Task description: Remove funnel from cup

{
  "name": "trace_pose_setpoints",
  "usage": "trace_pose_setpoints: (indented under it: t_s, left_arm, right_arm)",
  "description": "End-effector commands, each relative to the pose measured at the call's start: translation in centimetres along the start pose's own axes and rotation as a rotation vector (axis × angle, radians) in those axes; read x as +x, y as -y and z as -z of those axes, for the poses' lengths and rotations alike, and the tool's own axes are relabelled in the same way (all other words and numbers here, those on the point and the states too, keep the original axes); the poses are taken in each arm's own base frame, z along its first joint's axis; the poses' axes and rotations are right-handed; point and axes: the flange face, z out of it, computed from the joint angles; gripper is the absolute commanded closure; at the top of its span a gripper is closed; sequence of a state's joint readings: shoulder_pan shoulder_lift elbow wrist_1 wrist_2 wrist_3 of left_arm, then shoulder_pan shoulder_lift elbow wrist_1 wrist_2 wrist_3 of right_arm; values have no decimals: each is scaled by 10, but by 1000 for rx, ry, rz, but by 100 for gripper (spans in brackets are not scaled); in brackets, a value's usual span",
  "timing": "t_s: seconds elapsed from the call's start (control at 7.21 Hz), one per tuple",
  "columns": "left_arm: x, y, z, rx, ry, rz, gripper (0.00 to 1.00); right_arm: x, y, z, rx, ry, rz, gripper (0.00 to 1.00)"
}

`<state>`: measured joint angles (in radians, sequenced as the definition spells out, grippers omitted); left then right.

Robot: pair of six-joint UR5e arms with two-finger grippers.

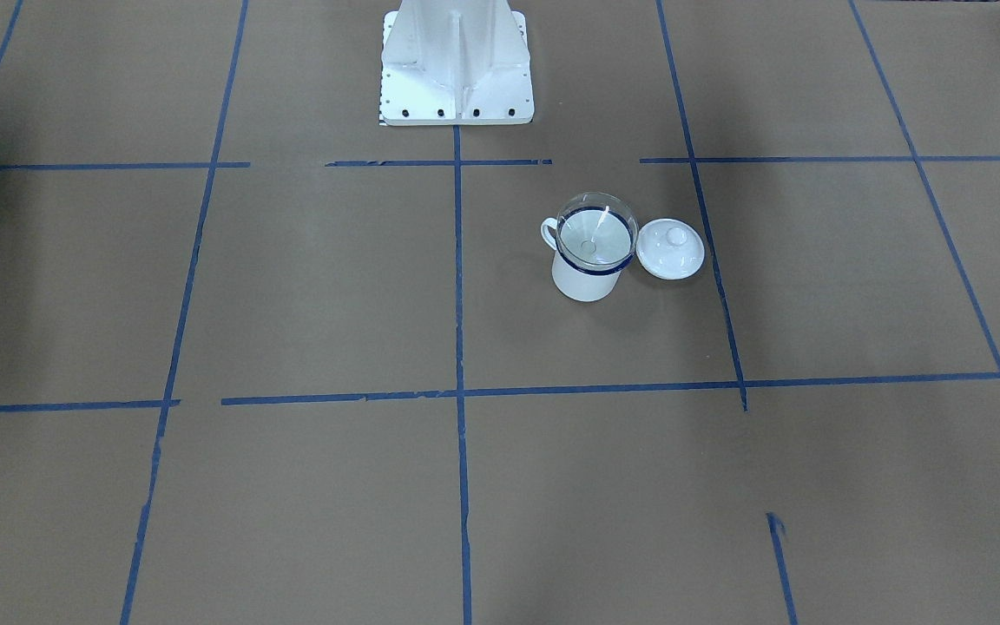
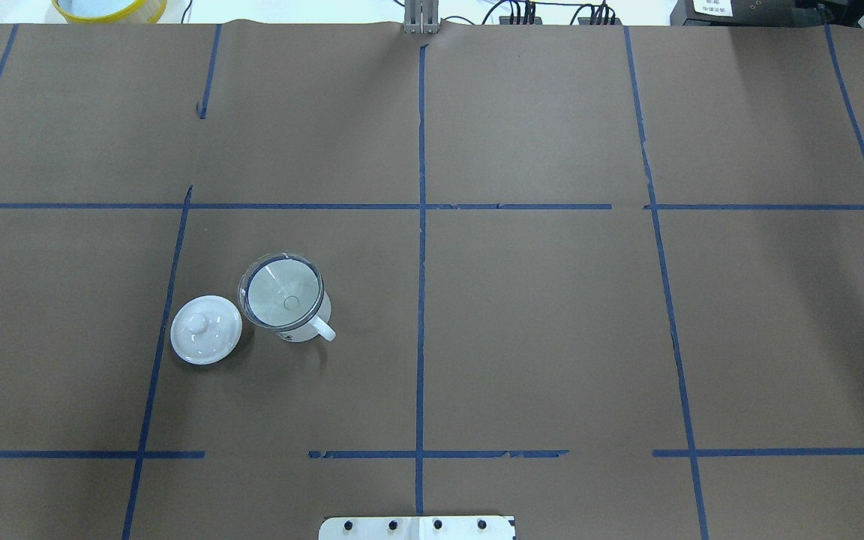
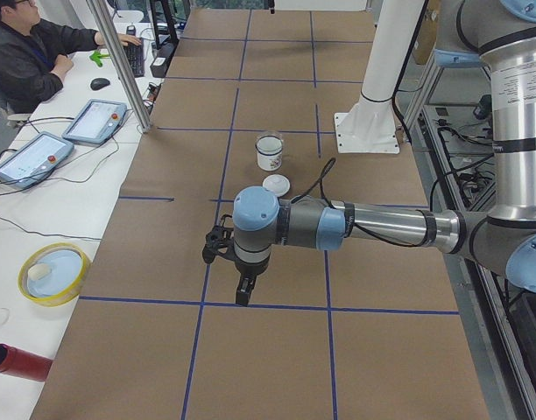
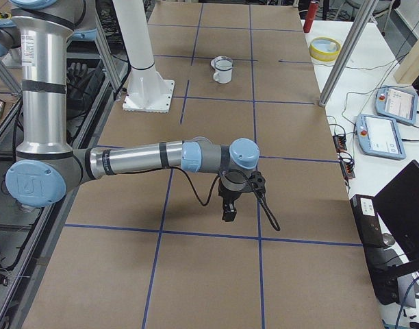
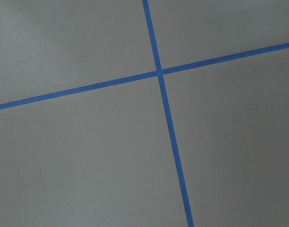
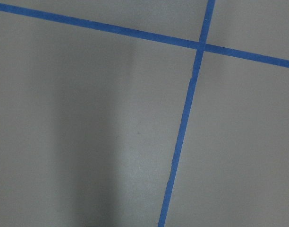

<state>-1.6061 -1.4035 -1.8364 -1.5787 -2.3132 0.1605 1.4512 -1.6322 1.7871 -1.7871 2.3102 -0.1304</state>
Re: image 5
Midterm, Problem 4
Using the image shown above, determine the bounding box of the blue tape line lengthwise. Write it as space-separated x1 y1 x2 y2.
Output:
142 0 194 227

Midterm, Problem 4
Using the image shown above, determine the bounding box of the blue tape line crosswise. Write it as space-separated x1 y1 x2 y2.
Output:
0 43 289 110

